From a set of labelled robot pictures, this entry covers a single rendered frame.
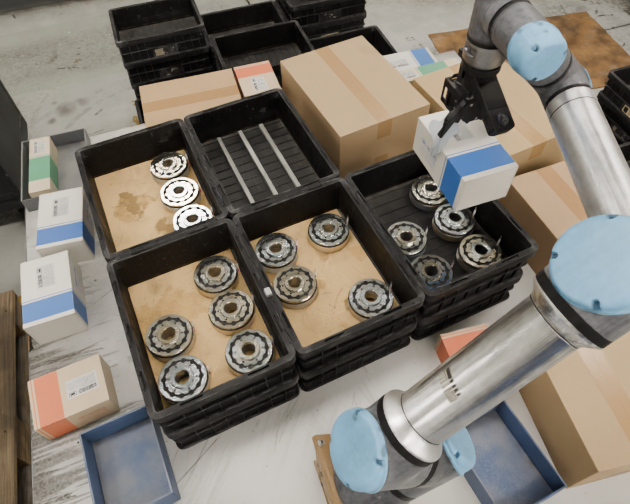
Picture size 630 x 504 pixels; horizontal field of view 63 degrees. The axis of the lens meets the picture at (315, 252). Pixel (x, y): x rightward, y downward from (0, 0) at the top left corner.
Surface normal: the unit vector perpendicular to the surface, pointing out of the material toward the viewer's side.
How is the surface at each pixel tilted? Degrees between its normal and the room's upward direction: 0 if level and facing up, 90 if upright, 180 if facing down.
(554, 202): 0
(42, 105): 0
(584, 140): 41
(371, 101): 0
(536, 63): 90
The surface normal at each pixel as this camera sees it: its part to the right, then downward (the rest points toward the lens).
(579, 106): -0.35, -0.39
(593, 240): -0.62, -0.33
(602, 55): -0.02, -0.58
